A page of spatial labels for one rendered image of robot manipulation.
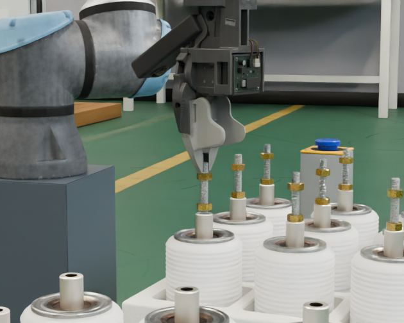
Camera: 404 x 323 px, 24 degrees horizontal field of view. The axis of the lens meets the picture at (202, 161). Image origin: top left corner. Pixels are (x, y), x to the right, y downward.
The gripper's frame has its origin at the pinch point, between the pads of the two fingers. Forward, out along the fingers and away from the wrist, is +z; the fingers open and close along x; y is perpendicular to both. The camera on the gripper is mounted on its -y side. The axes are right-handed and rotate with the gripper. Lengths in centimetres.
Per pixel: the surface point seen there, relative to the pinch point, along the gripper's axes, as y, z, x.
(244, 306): 8.1, 16.7, -1.6
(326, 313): 32.6, 7.0, -25.1
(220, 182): -110, 35, 154
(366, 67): -213, 11, 452
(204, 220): 1.5, 7.2, -0.9
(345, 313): 19.1, 16.7, 3.2
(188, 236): -0.3, 9.4, -1.9
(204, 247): 3.6, 9.9, -3.5
